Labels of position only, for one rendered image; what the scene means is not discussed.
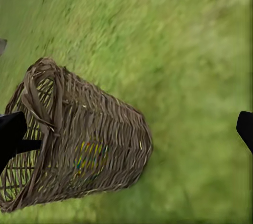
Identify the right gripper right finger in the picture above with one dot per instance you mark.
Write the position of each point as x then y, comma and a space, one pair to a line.
245, 128

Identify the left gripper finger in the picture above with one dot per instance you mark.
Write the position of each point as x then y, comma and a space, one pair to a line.
27, 145

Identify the wicker basket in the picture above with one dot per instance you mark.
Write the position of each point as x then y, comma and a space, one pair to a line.
91, 141

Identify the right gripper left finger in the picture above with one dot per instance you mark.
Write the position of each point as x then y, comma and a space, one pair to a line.
12, 129

